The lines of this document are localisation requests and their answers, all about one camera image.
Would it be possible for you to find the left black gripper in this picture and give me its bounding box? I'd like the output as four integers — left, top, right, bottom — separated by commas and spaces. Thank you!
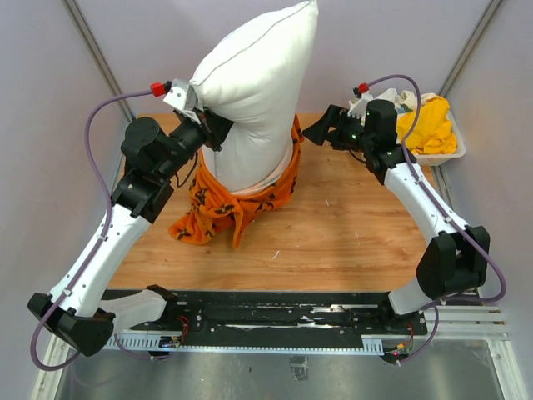
157, 102, 239, 181

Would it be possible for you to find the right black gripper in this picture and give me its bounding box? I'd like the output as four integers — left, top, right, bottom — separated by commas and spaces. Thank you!
302, 104, 374, 153

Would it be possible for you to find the white pillow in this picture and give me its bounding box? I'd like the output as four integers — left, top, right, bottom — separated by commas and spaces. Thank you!
189, 1, 319, 194

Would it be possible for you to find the orange monogram pillowcase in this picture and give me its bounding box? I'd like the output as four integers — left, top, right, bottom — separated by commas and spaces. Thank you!
168, 117, 304, 248

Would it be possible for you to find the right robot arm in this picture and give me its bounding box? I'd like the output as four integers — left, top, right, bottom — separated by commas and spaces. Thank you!
302, 100, 490, 333

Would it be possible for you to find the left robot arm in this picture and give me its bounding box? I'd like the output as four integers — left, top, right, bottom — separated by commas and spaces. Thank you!
27, 111, 233, 357

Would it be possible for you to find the white patterned cloth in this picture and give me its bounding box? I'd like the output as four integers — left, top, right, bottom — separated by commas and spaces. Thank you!
373, 88, 436, 115

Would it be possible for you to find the white plastic bin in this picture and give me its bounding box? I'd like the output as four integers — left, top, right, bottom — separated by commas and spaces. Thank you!
406, 117, 466, 167

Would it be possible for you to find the yellow cloth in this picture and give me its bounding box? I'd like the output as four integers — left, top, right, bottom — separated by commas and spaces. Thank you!
396, 95, 450, 141

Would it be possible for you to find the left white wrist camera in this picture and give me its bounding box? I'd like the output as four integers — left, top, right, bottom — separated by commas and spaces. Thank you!
162, 79, 202, 125

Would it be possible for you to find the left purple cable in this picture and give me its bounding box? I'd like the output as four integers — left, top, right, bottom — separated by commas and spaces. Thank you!
29, 85, 176, 372

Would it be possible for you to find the purple cable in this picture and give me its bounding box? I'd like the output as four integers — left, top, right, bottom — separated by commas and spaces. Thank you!
29, 85, 176, 372
361, 73, 507, 366

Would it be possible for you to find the left aluminium frame post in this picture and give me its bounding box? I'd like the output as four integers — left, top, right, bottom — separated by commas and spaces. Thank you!
61, 0, 122, 96

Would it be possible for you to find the aluminium frame post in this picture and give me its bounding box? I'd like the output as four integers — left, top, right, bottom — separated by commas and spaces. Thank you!
61, 0, 122, 96
439, 0, 506, 98

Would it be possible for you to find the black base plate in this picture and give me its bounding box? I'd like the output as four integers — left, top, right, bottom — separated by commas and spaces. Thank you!
115, 291, 428, 345

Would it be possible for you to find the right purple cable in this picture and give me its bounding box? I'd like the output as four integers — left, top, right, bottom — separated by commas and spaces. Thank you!
361, 73, 507, 366

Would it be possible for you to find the right aluminium frame post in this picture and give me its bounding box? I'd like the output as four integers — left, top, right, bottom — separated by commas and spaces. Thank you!
439, 0, 506, 98

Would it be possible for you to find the white slotted cable duct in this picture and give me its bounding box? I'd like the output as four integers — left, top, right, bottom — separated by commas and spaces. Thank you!
103, 333, 385, 356

